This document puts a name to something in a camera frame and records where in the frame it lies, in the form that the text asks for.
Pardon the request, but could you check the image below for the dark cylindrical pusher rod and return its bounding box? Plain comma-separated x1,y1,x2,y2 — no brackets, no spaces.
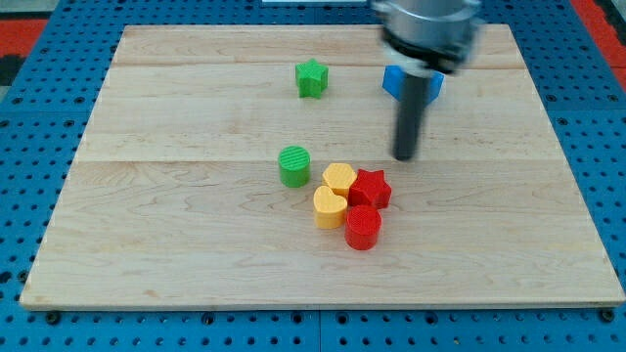
392,73,430,161

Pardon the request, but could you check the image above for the yellow hexagon block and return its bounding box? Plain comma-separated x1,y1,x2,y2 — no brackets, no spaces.
322,163,357,198

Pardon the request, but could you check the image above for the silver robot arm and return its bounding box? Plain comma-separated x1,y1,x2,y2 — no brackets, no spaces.
370,0,481,161

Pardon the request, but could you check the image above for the green star block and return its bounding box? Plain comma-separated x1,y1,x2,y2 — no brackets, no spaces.
295,59,329,99

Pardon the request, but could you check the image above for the red star block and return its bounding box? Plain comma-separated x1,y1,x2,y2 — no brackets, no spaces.
348,169,392,209

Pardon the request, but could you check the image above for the blue block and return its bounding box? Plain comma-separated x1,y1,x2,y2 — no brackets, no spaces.
381,65,445,105

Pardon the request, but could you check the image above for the green cylinder block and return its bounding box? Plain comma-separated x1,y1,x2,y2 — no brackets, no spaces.
278,146,310,188

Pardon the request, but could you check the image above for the red cylinder block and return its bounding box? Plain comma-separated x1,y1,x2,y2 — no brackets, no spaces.
344,205,382,250

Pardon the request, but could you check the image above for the yellow heart block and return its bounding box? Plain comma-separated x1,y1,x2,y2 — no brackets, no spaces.
313,186,348,229

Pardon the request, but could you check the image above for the wooden board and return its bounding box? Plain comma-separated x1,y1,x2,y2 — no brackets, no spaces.
21,24,625,311

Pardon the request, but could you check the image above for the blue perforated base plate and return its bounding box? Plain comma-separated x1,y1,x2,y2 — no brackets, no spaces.
1,1,625,351

